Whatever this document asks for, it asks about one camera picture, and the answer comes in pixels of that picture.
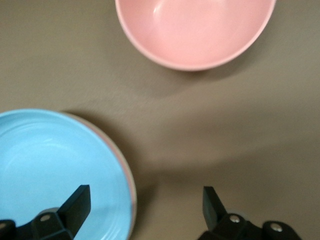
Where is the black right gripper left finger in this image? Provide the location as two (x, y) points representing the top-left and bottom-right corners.
(0, 184), (91, 240)

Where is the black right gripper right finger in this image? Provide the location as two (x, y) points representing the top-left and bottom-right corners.
(197, 186), (301, 240)

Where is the pink bowl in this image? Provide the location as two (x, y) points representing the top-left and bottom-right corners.
(114, 0), (278, 73)

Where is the pink plate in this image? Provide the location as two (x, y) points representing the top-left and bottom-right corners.
(74, 117), (136, 240)

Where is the brown table cover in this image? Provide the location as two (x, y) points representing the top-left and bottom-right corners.
(0, 0), (320, 240)

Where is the blue plate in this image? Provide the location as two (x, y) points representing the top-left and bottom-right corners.
(0, 108), (134, 240)

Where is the beige plate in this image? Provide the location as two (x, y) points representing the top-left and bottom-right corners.
(59, 111), (138, 240)

